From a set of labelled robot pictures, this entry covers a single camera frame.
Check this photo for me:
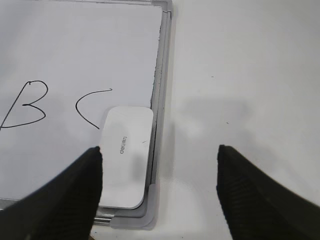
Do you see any white whiteboard eraser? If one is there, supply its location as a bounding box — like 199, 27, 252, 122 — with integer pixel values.
99, 106, 154, 210

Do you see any white framed whiteboard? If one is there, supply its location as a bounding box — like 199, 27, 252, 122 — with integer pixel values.
0, 0, 173, 230

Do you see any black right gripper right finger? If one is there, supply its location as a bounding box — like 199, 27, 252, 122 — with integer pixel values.
216, 145, 320, 240

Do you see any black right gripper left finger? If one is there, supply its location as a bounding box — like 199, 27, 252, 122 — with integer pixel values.
0, 146, 103, 240

